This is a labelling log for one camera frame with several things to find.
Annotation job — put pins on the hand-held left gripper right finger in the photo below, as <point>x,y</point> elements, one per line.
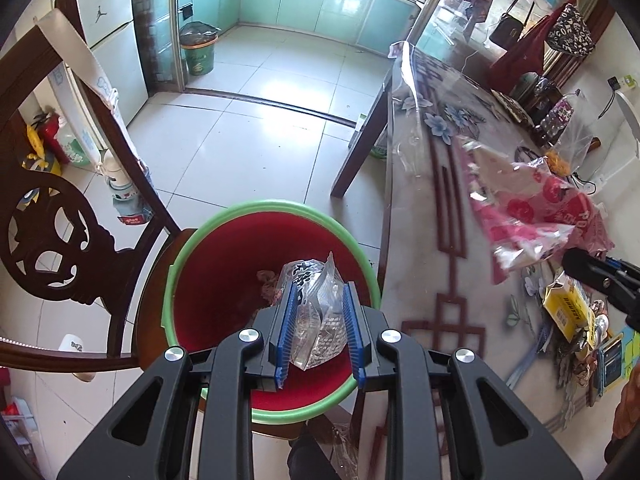
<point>353,335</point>

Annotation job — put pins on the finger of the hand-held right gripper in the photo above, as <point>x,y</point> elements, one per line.
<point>617,262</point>
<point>585,267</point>

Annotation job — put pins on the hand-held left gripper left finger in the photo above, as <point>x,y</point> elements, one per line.
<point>287,335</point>

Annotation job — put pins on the clear plastic bag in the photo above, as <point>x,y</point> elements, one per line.
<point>320,320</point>

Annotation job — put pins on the pink red printed plastic bag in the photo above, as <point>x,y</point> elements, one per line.
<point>530,210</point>

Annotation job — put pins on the red bin with green rim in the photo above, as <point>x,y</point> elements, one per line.
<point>225,285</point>

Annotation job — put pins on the person's right forearm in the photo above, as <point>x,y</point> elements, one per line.
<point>629,410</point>

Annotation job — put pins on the green trash can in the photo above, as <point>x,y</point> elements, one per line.
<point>200,52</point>

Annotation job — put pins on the yellow carton box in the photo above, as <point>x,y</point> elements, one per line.
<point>567,307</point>

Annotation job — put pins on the crumpled brown paper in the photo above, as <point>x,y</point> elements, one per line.
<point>267,287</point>

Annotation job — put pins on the blue packet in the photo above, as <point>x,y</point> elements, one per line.
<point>611,362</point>

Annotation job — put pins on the floral plastic tablecloth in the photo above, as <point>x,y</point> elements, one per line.
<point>450,260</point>

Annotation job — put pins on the clear bag with orange contents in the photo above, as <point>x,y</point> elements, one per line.
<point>570,145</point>

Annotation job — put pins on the dark wooden table leg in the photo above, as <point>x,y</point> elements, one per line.
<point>360,145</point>

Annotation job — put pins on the small carton box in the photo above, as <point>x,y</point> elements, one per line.
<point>359,132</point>

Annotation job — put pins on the blue white bottle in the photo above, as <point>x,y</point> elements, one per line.
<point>125,195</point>

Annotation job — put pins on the dark red hanging cloth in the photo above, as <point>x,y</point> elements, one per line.
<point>520,55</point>

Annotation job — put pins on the black white spotted bag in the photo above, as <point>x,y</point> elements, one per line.
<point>570,30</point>

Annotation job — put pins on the dark wooden chair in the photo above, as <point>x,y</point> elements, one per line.
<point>50,260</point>

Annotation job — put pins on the black handbag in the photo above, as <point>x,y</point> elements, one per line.
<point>510,27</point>

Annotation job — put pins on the white jug with green label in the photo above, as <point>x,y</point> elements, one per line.
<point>75,147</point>

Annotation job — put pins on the yellow toy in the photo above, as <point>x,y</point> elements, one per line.
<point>37,157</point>

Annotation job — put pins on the red fire extinguisher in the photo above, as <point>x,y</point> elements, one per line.
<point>50,135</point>

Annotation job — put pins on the teal kitchen cabinets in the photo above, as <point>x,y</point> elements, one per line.
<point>310,0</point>

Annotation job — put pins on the white refrigerator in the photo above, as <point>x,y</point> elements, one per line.
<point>115,35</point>

